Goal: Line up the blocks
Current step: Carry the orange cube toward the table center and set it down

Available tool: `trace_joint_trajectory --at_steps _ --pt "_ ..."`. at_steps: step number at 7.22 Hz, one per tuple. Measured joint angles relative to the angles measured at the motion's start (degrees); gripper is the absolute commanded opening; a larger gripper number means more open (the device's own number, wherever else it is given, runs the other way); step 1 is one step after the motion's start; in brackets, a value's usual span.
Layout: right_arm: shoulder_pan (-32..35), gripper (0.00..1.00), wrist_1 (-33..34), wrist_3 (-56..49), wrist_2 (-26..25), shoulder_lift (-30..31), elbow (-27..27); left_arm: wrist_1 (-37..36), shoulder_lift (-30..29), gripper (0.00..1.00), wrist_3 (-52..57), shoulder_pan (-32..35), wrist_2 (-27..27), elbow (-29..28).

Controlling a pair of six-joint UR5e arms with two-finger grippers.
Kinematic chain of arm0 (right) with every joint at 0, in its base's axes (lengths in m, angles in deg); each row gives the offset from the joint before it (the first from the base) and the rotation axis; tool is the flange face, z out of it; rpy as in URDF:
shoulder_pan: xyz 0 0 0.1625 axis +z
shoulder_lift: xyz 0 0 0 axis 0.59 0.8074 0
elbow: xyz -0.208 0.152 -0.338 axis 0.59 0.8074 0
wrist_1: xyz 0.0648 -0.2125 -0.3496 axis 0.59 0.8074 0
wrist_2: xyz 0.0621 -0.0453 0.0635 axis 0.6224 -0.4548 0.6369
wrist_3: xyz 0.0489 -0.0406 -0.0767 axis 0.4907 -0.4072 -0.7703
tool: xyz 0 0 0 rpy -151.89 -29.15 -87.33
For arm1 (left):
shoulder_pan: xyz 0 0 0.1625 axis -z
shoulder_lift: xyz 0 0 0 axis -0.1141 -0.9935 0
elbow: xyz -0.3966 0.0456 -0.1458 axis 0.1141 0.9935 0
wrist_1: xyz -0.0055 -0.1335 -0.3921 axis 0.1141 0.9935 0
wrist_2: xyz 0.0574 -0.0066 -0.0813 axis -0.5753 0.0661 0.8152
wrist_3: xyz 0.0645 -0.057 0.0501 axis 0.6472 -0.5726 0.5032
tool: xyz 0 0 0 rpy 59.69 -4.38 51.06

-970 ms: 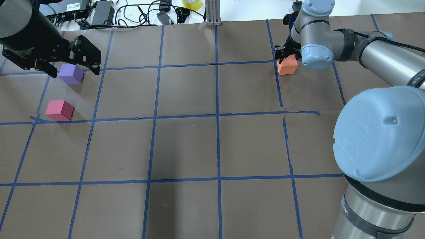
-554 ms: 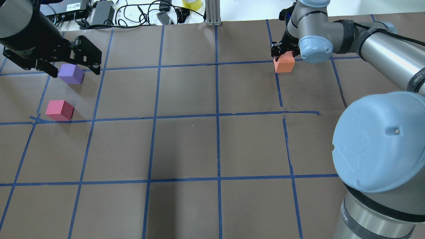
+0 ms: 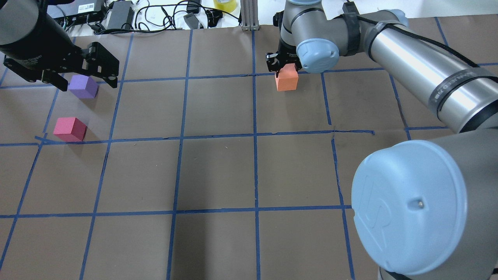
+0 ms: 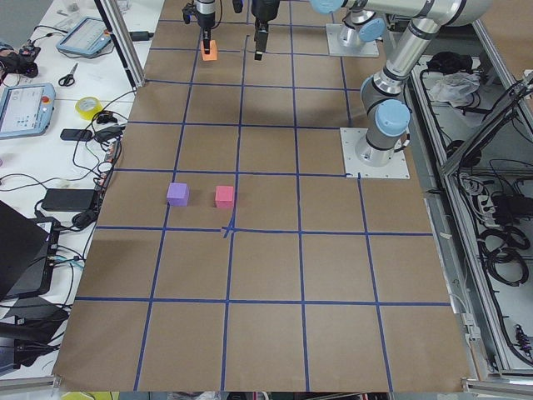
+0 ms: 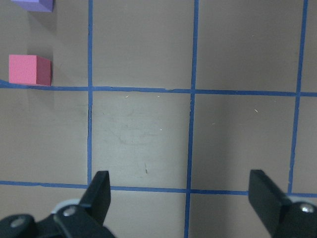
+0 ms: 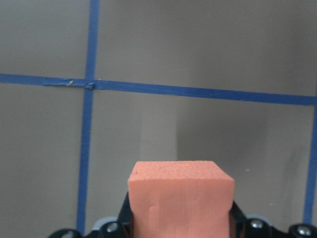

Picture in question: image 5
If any red foam block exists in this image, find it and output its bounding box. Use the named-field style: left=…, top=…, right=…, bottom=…
left=9, top=55, right=52, bottom=86

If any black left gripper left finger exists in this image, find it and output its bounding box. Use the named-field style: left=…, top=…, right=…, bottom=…
left=53, top=171, right=114, bottom=238

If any purple foam block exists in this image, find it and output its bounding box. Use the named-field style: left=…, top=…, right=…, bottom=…
left=12, top=0, right=53, bottom=12

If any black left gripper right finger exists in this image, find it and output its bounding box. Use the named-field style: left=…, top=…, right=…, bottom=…
left=248, top=170, right=317, bottom=238

